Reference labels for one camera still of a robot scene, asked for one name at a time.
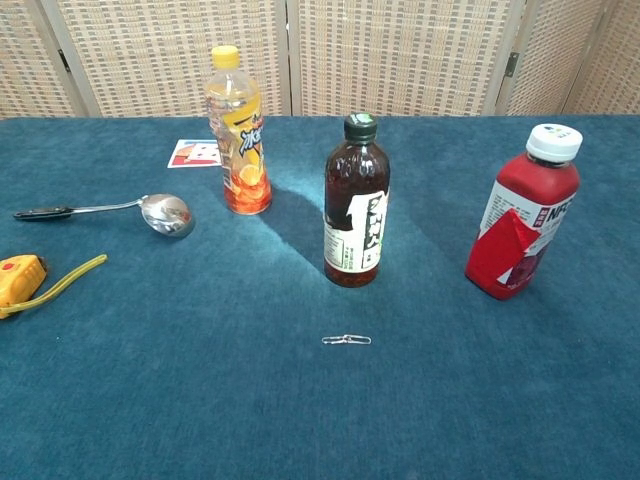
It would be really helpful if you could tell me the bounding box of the yellow-capped iced tea bottle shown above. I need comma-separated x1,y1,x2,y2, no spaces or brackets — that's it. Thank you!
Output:
203,44,274,216

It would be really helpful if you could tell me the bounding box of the red juice bottle white cap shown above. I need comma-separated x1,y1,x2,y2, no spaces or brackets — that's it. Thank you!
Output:
464,123,584,302

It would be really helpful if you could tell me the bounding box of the dark tea bottle green cap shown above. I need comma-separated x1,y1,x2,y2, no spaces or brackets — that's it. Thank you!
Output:
323,113,392,289

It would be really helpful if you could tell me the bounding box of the playing card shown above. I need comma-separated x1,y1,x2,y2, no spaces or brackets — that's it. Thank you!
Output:
166,138,223,170

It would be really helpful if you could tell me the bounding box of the blue felt table cover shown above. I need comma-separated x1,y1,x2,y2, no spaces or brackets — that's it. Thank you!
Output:
0,114,640,480

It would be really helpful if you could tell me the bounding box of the woven folding screen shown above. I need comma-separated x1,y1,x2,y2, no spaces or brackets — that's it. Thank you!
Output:
0,0,640,119

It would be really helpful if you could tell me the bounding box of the yellow tape measure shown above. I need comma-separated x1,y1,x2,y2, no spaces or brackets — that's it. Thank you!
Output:
0,253,109,320

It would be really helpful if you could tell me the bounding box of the metal ladle black handle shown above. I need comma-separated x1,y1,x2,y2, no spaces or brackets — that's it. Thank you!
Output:
13,193,196,239

